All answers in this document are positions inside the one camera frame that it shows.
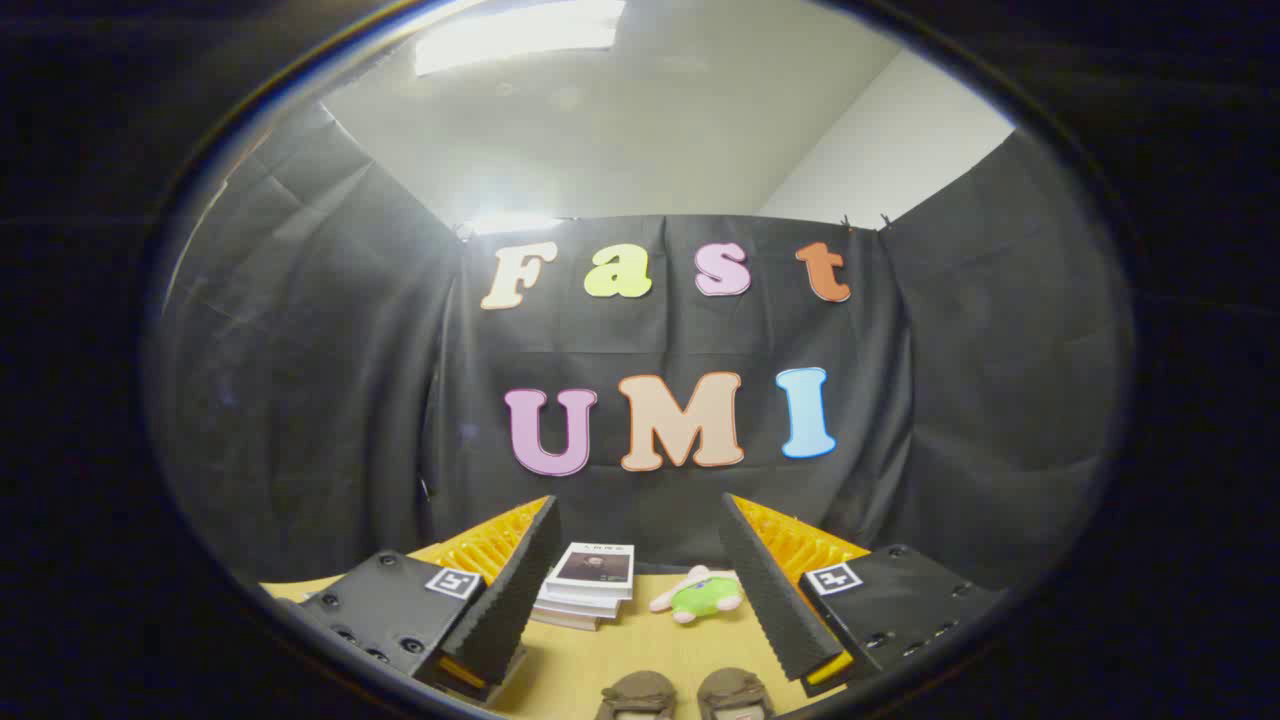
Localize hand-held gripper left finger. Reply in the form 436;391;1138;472
283;495;563;706

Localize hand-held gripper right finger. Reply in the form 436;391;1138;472
718;493;1006;698

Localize green and pink plush toy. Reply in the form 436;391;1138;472
649;565;745;625

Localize stack of white books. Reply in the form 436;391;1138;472
532;542;636;632

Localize black backdrop cloth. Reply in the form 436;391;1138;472
150;100;1136;591

